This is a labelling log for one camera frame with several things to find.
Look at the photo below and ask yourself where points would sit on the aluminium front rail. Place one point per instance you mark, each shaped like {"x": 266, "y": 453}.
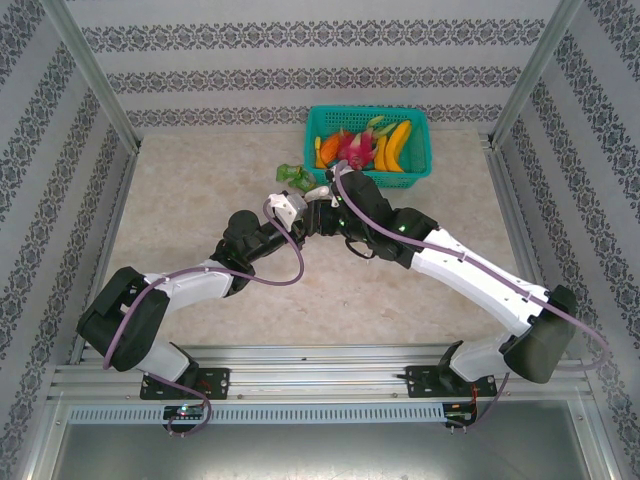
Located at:
{"x": 310, "y": 375}

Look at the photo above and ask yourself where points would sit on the small green circuit board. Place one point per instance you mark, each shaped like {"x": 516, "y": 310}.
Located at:
{"x": 460, "y": 416}
{"x": 185, "y": 412}

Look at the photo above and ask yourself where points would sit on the small yellow banana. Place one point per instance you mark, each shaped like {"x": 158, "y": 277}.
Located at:
{"x": 381, "y": 157}

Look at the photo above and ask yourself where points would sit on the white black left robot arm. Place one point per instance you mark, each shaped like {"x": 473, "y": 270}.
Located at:
{"x": 195, "y": 282}

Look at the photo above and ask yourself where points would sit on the pink dragon fruit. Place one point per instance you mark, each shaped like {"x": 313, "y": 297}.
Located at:
{"x": 355, "y": 147}

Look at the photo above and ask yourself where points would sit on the orange mango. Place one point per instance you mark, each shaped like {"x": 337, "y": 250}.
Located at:
{"x": 331, "y": 147}

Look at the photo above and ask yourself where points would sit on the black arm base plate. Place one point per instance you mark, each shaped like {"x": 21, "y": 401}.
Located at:
{"x": 417, "y": 381}
{"x": 217, "y": 382}

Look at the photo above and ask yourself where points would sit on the green snack packet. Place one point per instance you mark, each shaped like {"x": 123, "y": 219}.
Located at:
{"x": 304, "y": 181}
{"x": 286, "y": 172}

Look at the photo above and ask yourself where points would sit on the aluminium side rail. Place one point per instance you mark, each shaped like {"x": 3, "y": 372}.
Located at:
{"x": 101, "y": 260}
{"x": 510, "y": 200}

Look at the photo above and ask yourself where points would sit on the teal plastic mesh basket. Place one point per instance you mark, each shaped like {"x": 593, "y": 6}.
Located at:
{"x": 350, "y": 116}

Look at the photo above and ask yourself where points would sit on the aluminium frame post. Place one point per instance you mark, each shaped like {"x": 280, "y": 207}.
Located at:
{"x": 537, "y": 70}
{"x": 90, "y": 70}

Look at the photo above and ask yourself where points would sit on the large yellow banana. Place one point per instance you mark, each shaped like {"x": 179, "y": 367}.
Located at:
{"x": 397, "y": 145}

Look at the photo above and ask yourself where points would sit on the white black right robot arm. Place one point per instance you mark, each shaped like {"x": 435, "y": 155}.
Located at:
{"x": 475, "y": 272}

